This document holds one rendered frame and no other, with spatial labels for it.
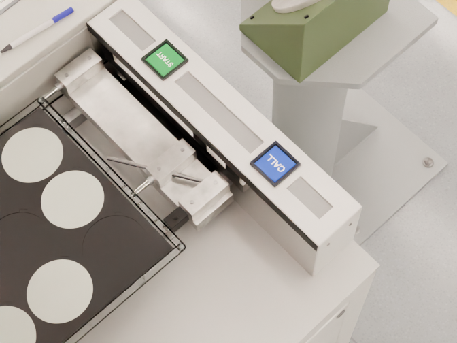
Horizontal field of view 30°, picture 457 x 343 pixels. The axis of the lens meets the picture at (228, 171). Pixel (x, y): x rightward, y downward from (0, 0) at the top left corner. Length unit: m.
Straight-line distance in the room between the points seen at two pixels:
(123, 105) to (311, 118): 0.49
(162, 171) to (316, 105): 0.49
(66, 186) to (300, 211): 0.38
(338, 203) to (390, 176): 1.09
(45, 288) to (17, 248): 0.08
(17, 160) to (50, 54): 0.19
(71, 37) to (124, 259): 0.40
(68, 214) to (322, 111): 0.64
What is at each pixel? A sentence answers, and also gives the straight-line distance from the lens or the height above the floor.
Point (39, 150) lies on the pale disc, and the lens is 1.44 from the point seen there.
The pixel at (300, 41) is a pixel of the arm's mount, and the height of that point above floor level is 0.95.
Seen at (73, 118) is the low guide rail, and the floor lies 0.85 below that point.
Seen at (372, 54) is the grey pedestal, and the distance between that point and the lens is 1.59.
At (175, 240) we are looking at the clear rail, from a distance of 1.33.
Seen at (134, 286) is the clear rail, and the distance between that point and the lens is 1.31.
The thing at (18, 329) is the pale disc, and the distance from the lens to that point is 1.33.
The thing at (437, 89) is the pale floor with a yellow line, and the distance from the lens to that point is 2.55.
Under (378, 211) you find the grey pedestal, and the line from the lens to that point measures 2.33.
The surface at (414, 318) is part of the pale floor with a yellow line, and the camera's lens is 2.26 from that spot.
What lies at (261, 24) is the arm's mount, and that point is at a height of 0.90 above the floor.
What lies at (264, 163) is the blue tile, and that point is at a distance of 1.31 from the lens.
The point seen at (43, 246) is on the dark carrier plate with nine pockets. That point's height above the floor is 0.90.
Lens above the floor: 2.14
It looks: 64 degrees down
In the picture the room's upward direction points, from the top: 4 degrees counter-clockwise
